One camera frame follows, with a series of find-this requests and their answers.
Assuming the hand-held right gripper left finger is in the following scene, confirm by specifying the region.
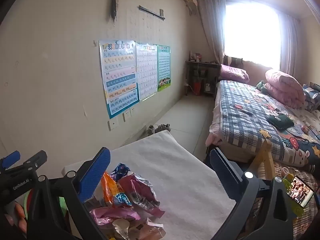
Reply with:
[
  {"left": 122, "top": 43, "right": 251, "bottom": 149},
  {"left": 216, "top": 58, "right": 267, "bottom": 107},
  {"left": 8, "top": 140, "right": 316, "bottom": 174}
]
[{"left": 26, "top": 147, "right": 112, "bottom": 240}]

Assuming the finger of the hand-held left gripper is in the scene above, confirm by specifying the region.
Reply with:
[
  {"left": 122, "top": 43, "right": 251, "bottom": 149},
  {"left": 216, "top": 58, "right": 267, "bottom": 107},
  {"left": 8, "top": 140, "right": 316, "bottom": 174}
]
[
  {"left": 0, "top": 151, "right": 21, "bottom": 173},
  {"left": 22, "top": 150, "right": 48, "bottom": 172}
]

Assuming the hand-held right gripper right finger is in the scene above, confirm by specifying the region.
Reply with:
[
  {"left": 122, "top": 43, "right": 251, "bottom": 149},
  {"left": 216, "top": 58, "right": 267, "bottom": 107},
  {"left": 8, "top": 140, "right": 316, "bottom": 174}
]
[{"left": 209, "top": 147, "right": 298, "bottom": 240}]

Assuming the orange snack wrapper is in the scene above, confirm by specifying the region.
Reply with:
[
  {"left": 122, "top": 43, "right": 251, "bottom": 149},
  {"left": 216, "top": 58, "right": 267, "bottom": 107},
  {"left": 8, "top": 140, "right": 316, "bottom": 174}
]
[{"left": 101, "top": 171, "right": 133, "bottom": 208}]

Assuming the magenta snack wrapper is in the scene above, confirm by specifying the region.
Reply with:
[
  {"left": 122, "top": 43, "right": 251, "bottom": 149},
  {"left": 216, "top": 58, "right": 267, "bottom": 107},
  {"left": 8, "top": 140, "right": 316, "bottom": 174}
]
[{"left": 117, "top": 171, "right": 160, "bottom": 210}]

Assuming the pale pink wrapper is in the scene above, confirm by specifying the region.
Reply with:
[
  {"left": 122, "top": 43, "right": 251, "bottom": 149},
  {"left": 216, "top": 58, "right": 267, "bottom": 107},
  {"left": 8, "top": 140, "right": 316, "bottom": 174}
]
[{"left": 90, "top": 205, "right": 165, "bottom": 227}]

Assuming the red bin with green rim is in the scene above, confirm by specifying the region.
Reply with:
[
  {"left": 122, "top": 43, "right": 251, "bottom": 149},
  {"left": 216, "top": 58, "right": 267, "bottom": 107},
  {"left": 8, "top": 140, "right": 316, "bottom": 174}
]
[{"left": 24, "top": 189, "right": 75, "bottom": 230}]

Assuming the small paper cup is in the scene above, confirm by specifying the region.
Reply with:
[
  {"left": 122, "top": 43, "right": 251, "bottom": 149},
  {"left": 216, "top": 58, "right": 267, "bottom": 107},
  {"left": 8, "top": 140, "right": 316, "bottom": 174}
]
[{"left": 112, "top": 219, "right": 130, "bottom": 240}]

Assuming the tan wrapper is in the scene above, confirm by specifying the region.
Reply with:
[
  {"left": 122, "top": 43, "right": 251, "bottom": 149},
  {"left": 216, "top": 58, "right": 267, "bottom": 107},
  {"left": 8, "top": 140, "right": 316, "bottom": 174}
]
[{"left": 130, "top": 217, "right": 167, "bottom": 240}]

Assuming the person's left hand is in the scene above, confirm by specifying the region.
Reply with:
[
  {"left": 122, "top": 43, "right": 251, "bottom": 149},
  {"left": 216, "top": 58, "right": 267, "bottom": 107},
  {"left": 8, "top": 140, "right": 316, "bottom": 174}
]
[{"left": 14, "top": 202, "right": 28, "bottom": 234}]

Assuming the white towel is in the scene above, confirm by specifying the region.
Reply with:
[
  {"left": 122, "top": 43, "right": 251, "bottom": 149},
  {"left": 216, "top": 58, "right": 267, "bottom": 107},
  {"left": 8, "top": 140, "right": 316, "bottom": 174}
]
[{"left": 62, "top": 131, "right": 237, "bottom": 240}]

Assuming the red bag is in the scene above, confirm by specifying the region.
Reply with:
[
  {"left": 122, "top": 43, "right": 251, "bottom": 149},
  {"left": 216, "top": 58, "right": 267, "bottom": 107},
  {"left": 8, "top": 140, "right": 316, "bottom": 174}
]
[{"left": 191, "top": 79, "right": 202, "bottom": 95}]

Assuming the smartphone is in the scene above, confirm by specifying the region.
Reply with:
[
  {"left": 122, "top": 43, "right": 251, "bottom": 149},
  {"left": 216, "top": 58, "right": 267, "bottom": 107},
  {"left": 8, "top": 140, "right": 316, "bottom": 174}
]
[{"left": 287, "top": 176, "right": 315, "bottom": 208}]

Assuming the green plush toy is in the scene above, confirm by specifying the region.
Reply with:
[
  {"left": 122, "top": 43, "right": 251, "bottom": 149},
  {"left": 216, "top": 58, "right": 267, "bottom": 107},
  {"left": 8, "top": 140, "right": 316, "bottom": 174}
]
[{"left": 255, "top": 80, "right": 269, "bottom": 93}]

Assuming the green phone stand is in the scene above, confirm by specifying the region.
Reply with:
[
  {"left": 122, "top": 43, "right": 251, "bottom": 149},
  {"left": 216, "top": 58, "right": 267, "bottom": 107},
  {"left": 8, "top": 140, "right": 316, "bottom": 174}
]
[{"left": 282, "top": 172, "right": 308, "bottom": 217}]

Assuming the purple pillow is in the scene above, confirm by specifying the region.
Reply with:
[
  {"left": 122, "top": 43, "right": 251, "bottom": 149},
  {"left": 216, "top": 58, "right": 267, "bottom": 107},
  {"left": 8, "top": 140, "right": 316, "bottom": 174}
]
[{"left": 220, "top": 64, "right": 250, "bottom": 84}]

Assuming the pink folded blanket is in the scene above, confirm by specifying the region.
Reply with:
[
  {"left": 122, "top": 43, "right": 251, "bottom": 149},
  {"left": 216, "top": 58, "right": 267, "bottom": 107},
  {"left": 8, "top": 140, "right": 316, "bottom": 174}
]
[{"left": 264, "top": 69, "right": 306, "bottom": 109}]

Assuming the dark side table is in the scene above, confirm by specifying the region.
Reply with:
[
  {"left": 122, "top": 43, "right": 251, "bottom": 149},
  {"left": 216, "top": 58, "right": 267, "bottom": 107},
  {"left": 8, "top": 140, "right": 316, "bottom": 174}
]
[{"left": 185, "top": 60, "right": 222, "bottom": 98}]

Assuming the sheer white curtain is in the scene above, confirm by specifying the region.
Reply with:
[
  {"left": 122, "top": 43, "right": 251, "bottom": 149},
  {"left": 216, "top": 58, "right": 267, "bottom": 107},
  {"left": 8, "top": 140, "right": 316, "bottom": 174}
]
[
  {"left": 277, "top": 12, "right": 304, "bottom": 80},
  {"left": 195, "top": 0, "right": 227, "bottom": 64}
]

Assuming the bright window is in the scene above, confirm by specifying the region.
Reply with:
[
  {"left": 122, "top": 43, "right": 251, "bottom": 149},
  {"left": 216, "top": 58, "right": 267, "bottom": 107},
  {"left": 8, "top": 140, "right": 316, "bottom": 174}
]
[{"left": 224, "top": 0, "right": 282, "bottom": 68}]

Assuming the green wall poster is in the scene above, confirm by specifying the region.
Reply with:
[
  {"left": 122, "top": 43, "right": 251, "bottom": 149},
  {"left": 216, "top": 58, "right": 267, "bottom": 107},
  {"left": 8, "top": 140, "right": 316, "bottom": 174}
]
[{"left": 157, "top": 44, "right": 172, "bottom": 92}]

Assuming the white wall poster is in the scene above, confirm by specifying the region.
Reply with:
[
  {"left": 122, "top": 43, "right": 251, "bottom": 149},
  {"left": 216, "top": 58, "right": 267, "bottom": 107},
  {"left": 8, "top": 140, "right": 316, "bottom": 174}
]
[{"left": 135, "top": 42, "right": 158, "bottom": 102}]

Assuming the metal wall rail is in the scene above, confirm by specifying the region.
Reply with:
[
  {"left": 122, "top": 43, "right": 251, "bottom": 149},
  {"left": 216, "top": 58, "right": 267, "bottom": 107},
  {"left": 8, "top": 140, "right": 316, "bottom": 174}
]
[{"left": 138, "top": 5, "right": 165, "bottom": 21}]

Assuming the dark wall hanging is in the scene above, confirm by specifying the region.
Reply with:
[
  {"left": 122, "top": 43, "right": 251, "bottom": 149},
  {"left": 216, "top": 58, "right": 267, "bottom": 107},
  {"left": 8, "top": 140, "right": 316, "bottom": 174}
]
[{"left": 111, "top": 0, "right": 122, "bottom": 22}]

